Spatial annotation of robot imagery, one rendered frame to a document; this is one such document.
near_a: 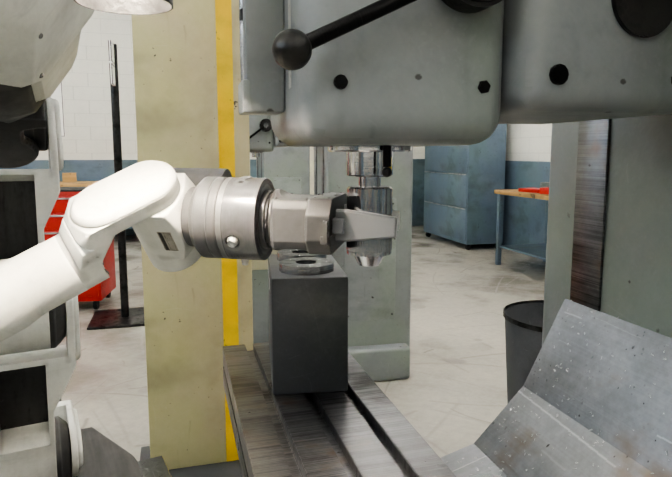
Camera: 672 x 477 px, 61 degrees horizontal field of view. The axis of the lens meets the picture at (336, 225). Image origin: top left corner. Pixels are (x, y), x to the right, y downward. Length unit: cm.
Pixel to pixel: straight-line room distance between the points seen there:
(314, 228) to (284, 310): 37
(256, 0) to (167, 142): 175
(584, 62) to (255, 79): 29
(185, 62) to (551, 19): 187
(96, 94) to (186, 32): 739
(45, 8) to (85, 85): 887
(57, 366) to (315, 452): 58
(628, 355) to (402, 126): 46
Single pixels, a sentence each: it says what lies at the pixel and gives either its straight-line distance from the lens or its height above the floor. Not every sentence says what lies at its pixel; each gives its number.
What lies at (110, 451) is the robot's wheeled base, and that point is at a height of 57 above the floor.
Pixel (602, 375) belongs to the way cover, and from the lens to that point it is 84.
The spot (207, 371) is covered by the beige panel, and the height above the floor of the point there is 43.
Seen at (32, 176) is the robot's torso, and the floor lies 126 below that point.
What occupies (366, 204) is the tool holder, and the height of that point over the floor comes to 125.
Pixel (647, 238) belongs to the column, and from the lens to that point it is 81.
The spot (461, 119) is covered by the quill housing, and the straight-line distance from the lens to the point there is 52.
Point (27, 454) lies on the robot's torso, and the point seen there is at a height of 73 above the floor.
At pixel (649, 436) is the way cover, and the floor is 98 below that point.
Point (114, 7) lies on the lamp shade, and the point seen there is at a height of 142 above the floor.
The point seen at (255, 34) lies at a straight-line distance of 55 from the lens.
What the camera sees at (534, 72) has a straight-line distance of 54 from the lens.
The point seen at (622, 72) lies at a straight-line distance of 59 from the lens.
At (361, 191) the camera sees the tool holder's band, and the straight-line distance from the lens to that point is 57.
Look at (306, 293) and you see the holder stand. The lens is 89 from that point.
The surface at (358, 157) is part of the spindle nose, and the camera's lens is 57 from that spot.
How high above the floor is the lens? 130
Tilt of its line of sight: 7 degrees down
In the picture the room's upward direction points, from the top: straight up
